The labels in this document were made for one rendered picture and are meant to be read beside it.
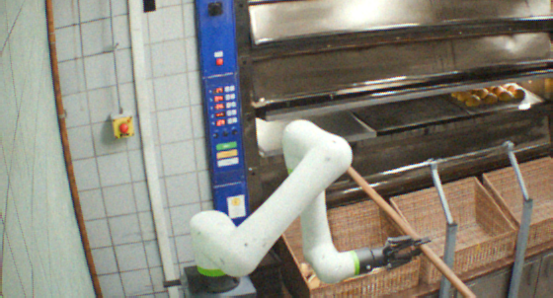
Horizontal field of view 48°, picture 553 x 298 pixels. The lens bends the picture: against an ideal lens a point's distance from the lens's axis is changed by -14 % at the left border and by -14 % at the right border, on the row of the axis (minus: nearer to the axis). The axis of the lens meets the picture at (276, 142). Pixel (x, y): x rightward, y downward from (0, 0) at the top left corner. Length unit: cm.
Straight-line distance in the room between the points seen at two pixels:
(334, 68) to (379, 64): 23
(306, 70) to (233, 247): 135
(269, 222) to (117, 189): 125
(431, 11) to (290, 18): 72
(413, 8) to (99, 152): 160
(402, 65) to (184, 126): 106
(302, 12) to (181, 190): 96
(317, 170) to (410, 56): 144
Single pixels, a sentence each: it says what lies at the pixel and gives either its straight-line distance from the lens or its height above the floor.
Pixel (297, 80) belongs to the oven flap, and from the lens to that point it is 320.
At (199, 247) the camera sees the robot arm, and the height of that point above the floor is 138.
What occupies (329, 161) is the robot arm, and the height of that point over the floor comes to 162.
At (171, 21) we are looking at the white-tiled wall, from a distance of 299.
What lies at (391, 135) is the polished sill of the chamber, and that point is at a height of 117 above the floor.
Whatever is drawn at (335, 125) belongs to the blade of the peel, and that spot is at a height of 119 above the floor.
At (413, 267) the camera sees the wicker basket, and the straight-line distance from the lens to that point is 330.
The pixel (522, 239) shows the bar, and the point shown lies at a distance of 346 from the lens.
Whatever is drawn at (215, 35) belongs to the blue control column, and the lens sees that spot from 301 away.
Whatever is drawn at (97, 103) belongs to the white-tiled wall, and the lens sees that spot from 304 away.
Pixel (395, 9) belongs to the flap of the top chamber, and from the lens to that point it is 332.
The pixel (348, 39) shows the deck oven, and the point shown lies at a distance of 325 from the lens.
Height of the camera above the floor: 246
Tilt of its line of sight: 22 degrees down
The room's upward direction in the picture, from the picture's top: 4 degrees counter-clockwise
